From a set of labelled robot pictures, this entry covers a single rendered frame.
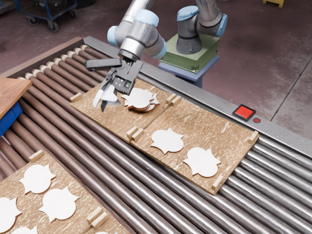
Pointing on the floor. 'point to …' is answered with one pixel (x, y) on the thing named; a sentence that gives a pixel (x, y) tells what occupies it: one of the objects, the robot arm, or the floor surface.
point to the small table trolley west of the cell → (50, 17)
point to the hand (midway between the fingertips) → (96, 109)
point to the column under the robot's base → (184, 75)
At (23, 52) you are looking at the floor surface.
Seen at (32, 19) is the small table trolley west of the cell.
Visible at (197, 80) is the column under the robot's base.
